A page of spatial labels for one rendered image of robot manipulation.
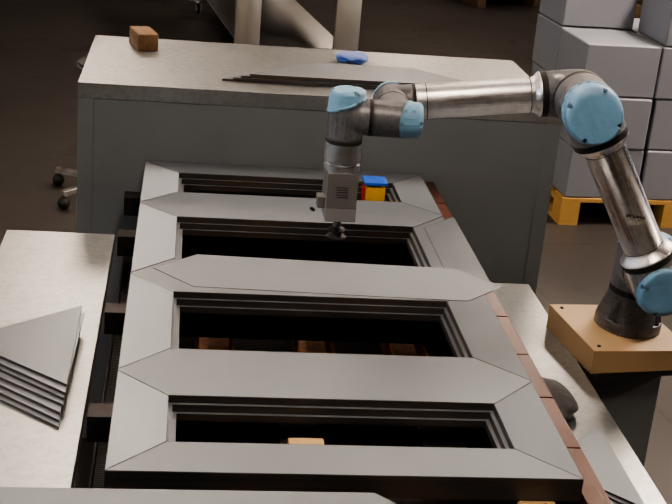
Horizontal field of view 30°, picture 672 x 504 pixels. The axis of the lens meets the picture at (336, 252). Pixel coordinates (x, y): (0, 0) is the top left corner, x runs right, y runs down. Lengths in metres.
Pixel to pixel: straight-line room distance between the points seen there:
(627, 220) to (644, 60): 3.16
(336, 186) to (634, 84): 3.37
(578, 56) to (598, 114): 3.21
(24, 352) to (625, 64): 3.82
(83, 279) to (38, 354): 0.47
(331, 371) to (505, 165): 1.38
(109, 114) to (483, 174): 1.03
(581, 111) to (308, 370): 0.76
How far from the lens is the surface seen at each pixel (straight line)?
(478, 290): 2.67
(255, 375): 2.22
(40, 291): 2.80
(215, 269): 2.66
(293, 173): 3.33
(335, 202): 2.56
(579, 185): 5.83
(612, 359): 2.81
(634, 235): 2.67
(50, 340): 2.48
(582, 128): 2.54
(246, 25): 7.77
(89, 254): 3.01
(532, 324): 3.00
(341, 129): 2.52
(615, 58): 5.72
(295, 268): 2.69
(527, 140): 3.49
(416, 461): 2.00
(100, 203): 3.44
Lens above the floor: 1.85
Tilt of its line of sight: 21 degrees down
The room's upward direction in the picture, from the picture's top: 5 degrees clockwise
